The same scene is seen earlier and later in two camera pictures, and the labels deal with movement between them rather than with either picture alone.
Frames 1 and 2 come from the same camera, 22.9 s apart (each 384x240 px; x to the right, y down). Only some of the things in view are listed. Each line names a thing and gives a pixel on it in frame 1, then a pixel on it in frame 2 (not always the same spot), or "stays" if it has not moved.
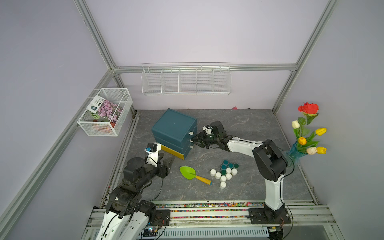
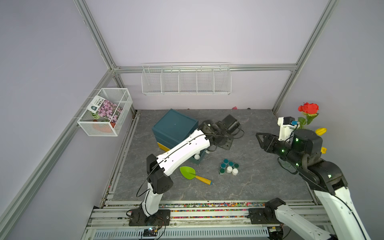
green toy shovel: x=189 y=173 stays
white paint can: x=234 y=171 stays
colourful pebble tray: x=209 y=210 stays
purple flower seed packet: x=109 y=110 stays
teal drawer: x=181 y=150 to x=202 y=153
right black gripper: x=201 y=137 to x=271 y=141
